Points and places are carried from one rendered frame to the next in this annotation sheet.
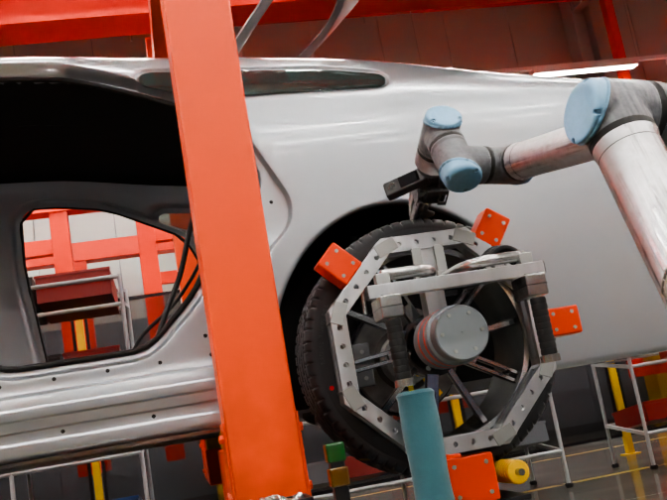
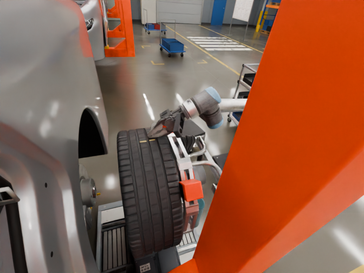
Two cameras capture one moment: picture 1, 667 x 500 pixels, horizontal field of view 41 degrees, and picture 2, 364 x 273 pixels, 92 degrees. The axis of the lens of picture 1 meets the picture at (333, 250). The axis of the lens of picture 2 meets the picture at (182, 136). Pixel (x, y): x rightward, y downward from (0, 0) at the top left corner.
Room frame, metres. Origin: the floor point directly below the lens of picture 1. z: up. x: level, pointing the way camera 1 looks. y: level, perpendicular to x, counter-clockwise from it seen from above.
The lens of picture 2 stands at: (2.32, 0.42, 1.73)
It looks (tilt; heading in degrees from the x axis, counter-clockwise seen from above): 39 degrees down; 260
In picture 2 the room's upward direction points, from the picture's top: 6 degrees clockwise
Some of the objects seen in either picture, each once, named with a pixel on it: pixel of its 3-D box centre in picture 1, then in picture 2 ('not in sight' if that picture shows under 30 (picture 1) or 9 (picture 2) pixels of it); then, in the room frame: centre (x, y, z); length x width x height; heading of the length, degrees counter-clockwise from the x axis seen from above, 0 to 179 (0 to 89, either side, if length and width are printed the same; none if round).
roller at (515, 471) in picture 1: (500, 470); not in sight; (2.34, -0.32, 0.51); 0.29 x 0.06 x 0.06; 11
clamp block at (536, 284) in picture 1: (529, 286); (197, 146); (2.05, -0.43, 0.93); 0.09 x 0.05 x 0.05; 11
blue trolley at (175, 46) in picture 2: not in sight; (172, 38); (1.81, -6.24, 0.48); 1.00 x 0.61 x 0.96; 107
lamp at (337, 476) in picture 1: (338, 476); not in sight; (1.90, 0.07, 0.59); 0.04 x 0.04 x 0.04; 11
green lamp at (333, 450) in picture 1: (334, 451); not in sight; (1.90, 0.07, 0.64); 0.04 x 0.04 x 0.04; 11
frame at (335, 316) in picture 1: (441, 340); (175, 179); (2.22, -0.22, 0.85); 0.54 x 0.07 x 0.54; 101
